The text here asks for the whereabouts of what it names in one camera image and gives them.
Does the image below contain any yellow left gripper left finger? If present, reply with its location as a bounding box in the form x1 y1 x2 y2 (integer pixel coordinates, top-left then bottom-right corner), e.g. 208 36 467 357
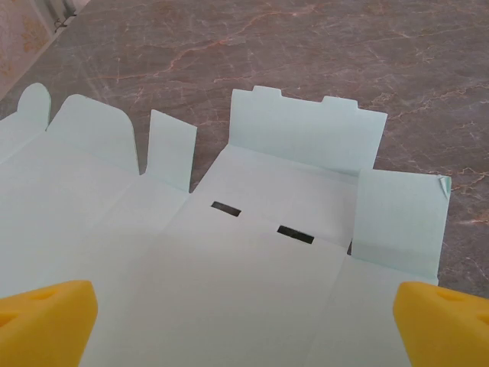
0 280 99 367

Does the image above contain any light teal cloth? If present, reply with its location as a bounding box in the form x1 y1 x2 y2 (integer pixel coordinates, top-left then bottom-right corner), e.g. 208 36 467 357
0 83 453 367

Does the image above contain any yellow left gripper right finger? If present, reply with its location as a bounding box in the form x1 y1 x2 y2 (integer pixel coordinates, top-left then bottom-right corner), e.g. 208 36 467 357
393 281 489 367

